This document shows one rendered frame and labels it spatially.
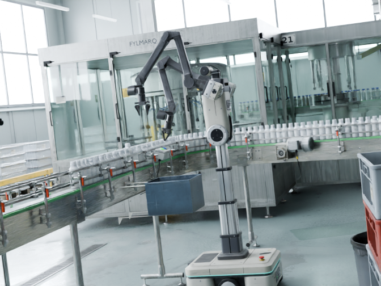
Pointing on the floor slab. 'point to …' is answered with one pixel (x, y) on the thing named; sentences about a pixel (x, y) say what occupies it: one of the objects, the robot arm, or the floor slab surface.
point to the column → (148, 16)
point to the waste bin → (361, 257)
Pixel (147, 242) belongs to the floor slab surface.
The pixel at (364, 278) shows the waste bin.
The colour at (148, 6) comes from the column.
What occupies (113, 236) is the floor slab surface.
